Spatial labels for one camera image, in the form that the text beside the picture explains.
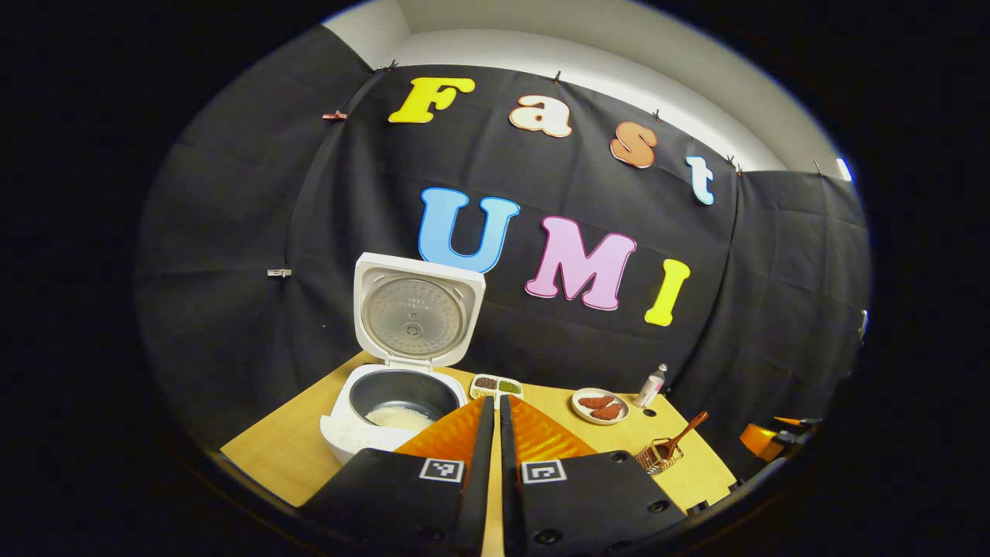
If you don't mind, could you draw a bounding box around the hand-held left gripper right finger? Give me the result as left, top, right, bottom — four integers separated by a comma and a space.
499, 395, 689, 557

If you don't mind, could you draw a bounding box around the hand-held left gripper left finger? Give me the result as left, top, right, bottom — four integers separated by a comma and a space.
300, 396, 496, 557

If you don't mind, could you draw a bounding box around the brown wooden spoon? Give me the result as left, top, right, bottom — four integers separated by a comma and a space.
654, 411, 709, 461

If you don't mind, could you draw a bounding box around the metal wire chopstick holder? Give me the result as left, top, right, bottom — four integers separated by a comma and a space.
636, 437, 684, 476

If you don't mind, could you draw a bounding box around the white rice cooker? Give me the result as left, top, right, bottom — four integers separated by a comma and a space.
319, 252, 486, 465

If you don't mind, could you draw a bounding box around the white divided dish of beans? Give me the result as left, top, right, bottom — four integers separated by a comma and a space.
469, 374, 524, 409

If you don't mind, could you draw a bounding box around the white round plate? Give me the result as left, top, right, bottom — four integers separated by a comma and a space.
572, 388, 630, 426

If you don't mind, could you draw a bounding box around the clear bottle with pink label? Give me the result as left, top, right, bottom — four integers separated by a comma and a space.
634, 364, 667, 409

